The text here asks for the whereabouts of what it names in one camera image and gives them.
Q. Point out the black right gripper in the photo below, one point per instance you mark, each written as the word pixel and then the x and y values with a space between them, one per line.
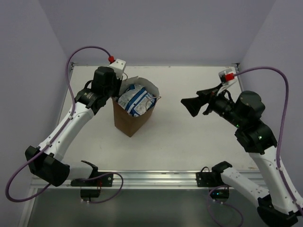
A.
pixel 194 104

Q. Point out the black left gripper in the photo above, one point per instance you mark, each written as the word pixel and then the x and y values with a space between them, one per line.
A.
pixel 116 86

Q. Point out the blue white snack bag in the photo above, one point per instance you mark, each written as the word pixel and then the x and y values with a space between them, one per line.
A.
pixel 136 100

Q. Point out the brown paper bag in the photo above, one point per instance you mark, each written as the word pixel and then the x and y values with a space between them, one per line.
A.
pixel 123 121

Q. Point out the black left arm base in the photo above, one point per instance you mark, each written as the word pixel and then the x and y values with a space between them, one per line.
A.
pixel 92 189

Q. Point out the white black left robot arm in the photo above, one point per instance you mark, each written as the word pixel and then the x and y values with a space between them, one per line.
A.
pixel 46 159

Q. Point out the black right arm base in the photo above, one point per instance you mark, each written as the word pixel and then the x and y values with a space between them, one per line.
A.
pixel 207 178

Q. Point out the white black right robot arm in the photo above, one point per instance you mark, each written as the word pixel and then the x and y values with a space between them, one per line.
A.
pixel 278 205

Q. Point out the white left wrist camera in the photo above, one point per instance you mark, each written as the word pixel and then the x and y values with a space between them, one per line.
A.
pixel 118 66

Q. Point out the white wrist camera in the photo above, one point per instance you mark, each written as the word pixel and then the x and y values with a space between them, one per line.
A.
pixel 227 78
pixel 118 66

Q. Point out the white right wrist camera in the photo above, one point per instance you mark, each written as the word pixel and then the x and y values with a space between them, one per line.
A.
pixel 227 78

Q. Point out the aluminium mounting rail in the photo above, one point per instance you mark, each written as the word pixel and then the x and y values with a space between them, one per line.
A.
pixel 149 180

